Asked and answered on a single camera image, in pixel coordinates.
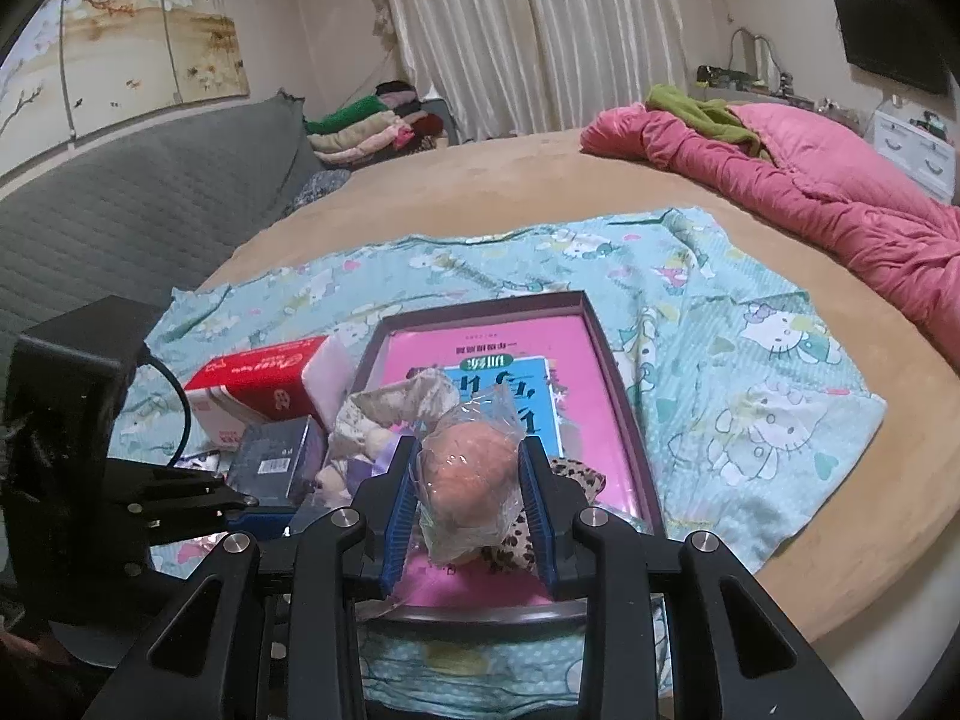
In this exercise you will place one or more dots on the pink quilt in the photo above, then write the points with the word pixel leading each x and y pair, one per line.
pixel 825 180

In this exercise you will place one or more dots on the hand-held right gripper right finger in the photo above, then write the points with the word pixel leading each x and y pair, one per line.
pixel 536 517

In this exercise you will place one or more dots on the vanity mirror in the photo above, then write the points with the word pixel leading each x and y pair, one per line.
pixel 757 56

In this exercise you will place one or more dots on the dark blue box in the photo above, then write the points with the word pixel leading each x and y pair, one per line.
pixel 274 457

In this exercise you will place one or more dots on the white drawer cabinet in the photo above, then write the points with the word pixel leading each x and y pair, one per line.
pixel 915 154

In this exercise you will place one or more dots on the pink tray box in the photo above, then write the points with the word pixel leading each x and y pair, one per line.
pixel 525 345

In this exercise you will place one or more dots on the white lace scrunchie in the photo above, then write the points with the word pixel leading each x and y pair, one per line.
pixel 405 397

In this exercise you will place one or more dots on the dark floral pillow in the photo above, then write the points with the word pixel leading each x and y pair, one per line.
pixel 319 189

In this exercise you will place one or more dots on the white curtain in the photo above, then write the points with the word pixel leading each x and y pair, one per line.
pixel 540 37

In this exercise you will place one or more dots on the grey quilted headboard cover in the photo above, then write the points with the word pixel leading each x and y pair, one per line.
pixel 135 210

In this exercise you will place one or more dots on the stack of folded clothes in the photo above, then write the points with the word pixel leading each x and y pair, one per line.
pixel 360 131

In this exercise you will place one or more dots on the leopard print scrunchie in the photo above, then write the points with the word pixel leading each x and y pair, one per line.
pixel 571 480

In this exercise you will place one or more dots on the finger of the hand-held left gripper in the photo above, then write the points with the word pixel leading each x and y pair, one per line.
pixel 259 519

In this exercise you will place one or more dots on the cartoon cat printed blanket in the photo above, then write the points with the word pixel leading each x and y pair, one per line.
pixel 712 360

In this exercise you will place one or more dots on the red tissue box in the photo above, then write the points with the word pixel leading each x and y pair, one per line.
pixel 247 382

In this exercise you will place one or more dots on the green cloth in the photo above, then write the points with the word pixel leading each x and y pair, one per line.
pixel 697 116

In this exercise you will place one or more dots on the cluttered vanity table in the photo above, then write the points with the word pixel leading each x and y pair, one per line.
pixel 742 90

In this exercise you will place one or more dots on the floral wall painting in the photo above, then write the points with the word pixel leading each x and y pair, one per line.
pixel 135 37

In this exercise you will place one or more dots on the tan round bed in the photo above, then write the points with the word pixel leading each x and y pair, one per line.
pixel 487 180

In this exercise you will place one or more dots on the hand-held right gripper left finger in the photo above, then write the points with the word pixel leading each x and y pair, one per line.
pixel 397 532

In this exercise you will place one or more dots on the black wall television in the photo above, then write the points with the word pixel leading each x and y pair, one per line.
pixel 892 41

